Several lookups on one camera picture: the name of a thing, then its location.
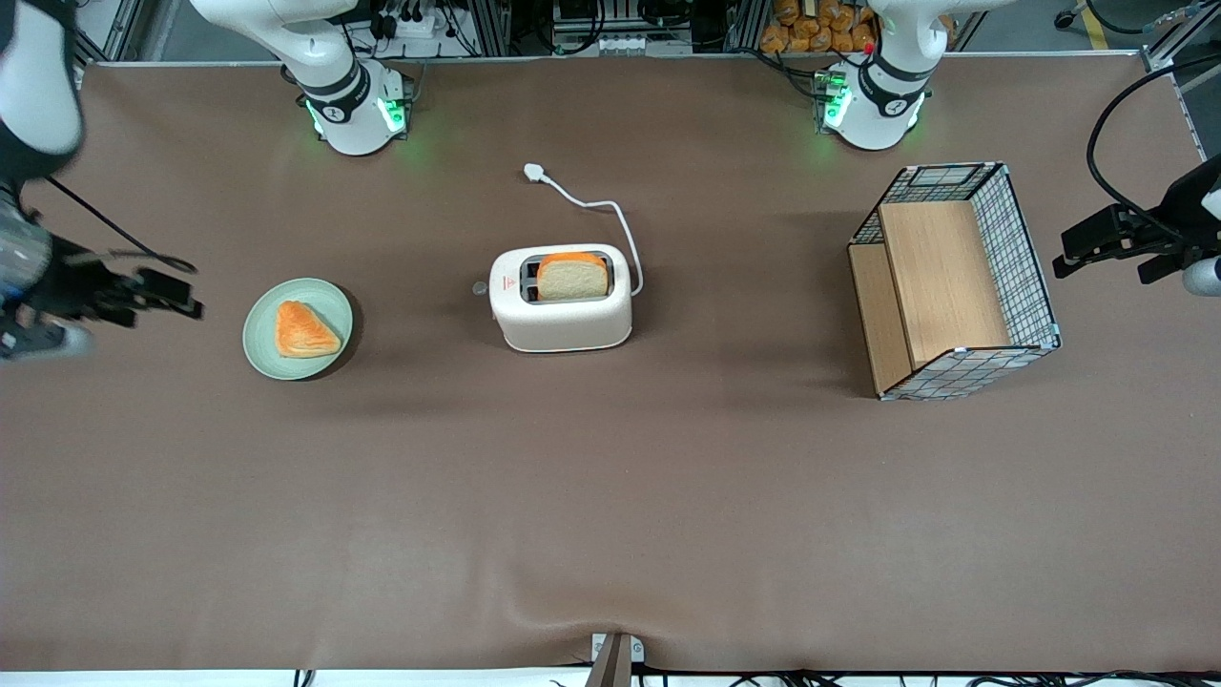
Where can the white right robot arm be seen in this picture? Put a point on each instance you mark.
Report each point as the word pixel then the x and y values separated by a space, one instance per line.
pixel 353 105

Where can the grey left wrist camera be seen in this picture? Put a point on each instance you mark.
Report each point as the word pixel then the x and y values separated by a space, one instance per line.
pixel 1204 277

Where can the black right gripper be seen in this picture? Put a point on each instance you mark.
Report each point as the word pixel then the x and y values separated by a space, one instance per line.
pixel 69 283

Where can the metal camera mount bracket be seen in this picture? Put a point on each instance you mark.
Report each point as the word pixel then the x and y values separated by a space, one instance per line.
pixel 615 663

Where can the white power strip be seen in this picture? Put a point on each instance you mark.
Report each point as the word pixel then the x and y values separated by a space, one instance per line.
pixel 415 24

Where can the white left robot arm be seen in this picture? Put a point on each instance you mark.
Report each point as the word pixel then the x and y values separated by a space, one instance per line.
pixel 882 105

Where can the bag of bread rolls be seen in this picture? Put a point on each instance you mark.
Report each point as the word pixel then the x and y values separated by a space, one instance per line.
pixel 792 38

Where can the pale green round plate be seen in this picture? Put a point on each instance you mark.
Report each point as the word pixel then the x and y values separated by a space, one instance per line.
pixel 262 353

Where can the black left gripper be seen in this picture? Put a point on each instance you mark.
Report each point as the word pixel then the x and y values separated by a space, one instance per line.
pixel 1179 212

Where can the triangular orange pastry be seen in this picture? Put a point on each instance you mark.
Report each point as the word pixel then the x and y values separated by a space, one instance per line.
pixel 303 331

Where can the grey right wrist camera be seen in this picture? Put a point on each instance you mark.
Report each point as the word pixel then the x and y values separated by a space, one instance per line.
pixel 43 341

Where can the white two-slot toaster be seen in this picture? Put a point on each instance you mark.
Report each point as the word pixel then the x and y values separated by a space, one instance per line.
pixel 563 324

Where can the bread slice with orange crust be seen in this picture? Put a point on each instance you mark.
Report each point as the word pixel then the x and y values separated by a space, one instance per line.
pixel 572 280

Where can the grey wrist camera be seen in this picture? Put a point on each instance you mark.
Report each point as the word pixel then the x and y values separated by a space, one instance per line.
pixel 43 341
pixel 1204 277

